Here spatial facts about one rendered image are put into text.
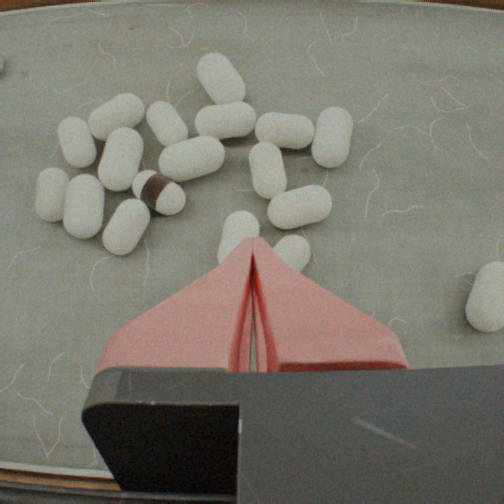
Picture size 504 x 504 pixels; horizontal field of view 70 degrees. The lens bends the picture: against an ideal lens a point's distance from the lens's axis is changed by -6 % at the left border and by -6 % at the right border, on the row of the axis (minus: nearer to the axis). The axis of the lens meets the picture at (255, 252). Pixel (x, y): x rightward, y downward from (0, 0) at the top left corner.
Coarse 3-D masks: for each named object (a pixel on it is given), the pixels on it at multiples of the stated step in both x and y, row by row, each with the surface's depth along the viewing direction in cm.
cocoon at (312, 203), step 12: (288, 192) 20; (300, 192) 19; (312, 192) 19; (324, 192) 19; (276, 204) 19; (288, 204) 19; (300, 204) 19; (312, 204) 19; (324, 204) 19; (276, 216) 19; (288, 216) 19; (300, 216) 19; (312, 216) 19; (324, 216) 20; (288, 228) 20
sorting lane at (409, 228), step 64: (128, 0) 25; (192, 0) 25; (256, 0) 25; (320, 0) 25; (384, 0) 25; (64, 64) 24; (128, 64) 24; (192, 64) 24; (256, 64) 24; (320, 64) 24; (384, 64) 24; (448, 64) 24; (0, 128) 23; (192, 128) 22; (384, 128) 22; (448, 128) 22; (0, 192) 21; (128, 192) 21; (192, 192) 21; (256, 192) 21; (384, 192) 21; (448, 192) 21; (0, 256) 20; (64, 256) 20; (128, 256) 20; (192, 256) 20; (320, 256) 20; (384, 256) 20; (448, 256) 20; (0, 320) 20; (64, 320) 20; (128, 320) 20; (384, 320) 20; (448, 320) 20; (0, 384) 19; (64, 384) 19; (0, 448) 18; (64, 448) 18
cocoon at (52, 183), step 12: (48, 168) 20; (48, 180) 20; (60, 180) 20; (48, 192) 20; (60, 192) 20; (36, 204) 20; (48, 204) 19; (60, 204) 20; (48, 216) 20; (60, 216) 20
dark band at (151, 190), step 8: (152, 176) 20; (160, 176) 20; (144, 184) 20; (152, 184) 20; (160, 184) 20; (168, 184) 20; (144, 192) 20; (152, 192) 20; (160, 192) 19; (144, 200) 20; (152, 200) 20; (152, 208) 20
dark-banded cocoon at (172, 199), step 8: (136, 176) 20; (144, 176) 20; (136, 184) 20; (176, 184) 20; (136, 192) 20; (168, 192) 19; (176, 192) 20; (160, 200) 20; (168, 200) 19; (176, 200) 20; (184, 200) 20; (160, 208) 20; (168, 208) 20; (176, 208) 20
